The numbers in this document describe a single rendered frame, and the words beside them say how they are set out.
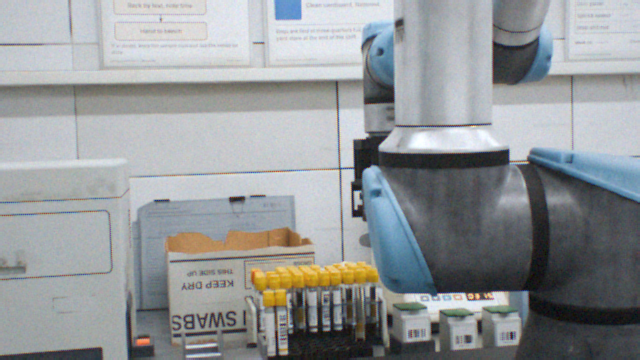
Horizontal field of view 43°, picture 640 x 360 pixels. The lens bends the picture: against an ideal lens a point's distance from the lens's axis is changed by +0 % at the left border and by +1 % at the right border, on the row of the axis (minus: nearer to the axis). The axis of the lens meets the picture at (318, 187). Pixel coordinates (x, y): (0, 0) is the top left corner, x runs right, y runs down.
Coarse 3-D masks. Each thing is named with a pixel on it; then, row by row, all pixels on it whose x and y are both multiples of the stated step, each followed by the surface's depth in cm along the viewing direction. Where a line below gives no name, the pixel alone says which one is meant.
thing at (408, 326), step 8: (392, 312) 115; (400, 312) 112; (408, 312) 112; (416, 312) 112; (424, 312) 113; (392, 320) 115; (400, 320) 112; (408, 320) 111; (416, 320) 112; (424, 320) 112; (400, 328) 112; (408, 328) 111; (416, 328) 112; (424, 328) 112; (400, 336) 112; (408, 336) 111; (416, 336) 112; (424, 336) 112
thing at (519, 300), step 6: (510, 294) 122; (516, 294) 120; (522, 294) 119; (510, 300) 122; (516, 300) 121; (522, 300) 119; (516, 306) 121; (522, 306) 119; (522, 312) 119; (522, 318) 119; (522, 324) 119; (522, 330) 119
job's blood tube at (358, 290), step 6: (354, 288) 117; (360, 288) 116; (354, 294) 117; (360, 294) 116; (360, 300) 116; (360, 306) 116; (360, 312) 116; (360, 318) 117; (360, 324) 117; (360, 330) 117; (360, 336) 117
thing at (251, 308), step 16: (320, 304) 123; (336, 304) 122; (352, 304) 123; (384, 304) 124; (256, 320) 120; (368, 320) 124; (384, 320) 124; (256, 336) 120; (368, 336) 127; (384, 336) 124
